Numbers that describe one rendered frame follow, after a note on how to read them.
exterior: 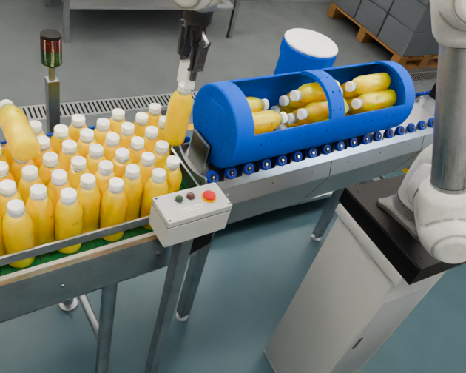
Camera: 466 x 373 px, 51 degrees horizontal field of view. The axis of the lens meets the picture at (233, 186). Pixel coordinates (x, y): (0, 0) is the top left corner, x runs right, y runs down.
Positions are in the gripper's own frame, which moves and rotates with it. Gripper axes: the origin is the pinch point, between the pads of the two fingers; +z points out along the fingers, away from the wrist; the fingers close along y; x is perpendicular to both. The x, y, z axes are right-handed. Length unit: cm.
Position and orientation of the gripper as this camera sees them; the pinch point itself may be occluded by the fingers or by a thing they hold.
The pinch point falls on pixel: (186, 75)
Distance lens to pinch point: 141.0
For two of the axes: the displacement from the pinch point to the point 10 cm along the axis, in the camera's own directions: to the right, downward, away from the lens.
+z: -2.2, 7.2, 6.6
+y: -5.2, -6.6, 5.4
